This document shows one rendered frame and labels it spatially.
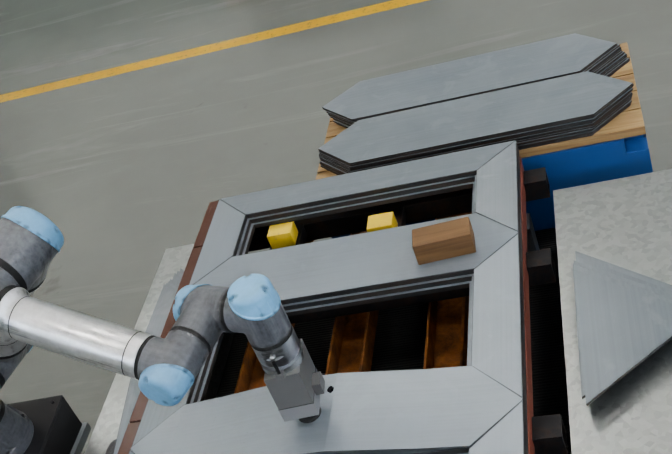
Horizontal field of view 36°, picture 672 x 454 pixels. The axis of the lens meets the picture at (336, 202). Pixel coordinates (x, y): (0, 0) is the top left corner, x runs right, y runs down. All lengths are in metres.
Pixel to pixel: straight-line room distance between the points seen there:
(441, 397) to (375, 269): 0.42
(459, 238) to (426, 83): 0.74
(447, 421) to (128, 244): 2.66
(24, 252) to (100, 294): 2.20
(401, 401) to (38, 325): 0.62
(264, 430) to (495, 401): 0.41
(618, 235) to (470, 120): 0.50
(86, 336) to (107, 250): 2.58
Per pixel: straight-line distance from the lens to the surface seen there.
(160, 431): 2.01
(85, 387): 3.67
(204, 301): 1.71
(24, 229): 1.89
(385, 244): 2.18
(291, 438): 1.82
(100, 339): 1.71
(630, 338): 1.92
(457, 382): 1.83
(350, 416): 1.81
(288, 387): 1.74
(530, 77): 2.59
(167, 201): 4.40
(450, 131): 2.47
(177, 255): 2.75
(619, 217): 2.24
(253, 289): 1.64
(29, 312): 1.78
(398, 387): 1.84
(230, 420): 1.93
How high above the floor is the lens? 2.14
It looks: 33 degrees down
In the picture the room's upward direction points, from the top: 22 degrees counter-clockwise
